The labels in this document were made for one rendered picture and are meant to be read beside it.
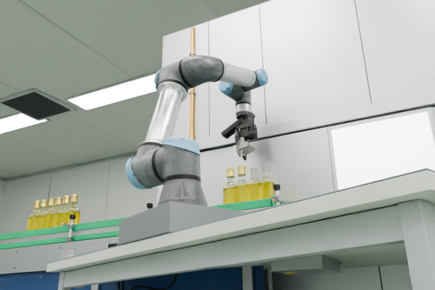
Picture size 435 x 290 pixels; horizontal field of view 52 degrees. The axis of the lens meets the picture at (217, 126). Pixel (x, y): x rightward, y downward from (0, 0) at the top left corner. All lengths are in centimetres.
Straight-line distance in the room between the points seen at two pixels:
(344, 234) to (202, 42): 191
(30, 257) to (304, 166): 142
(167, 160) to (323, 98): 102
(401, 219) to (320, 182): 121
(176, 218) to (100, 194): 557
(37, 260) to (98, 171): 457
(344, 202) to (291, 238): 18
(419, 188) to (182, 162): 77
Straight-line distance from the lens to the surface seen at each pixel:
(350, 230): 89
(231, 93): 205
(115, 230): 217
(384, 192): 81
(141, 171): 146
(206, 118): 240
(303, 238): 96
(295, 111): 219
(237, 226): 103
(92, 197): 689
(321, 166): 204
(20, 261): 255
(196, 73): 166
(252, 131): 204
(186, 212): 128
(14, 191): 820
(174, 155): 137
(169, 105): 162
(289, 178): 207
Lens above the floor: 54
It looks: 23 degrees up
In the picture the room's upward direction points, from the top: 1 degrees counter-clockwise
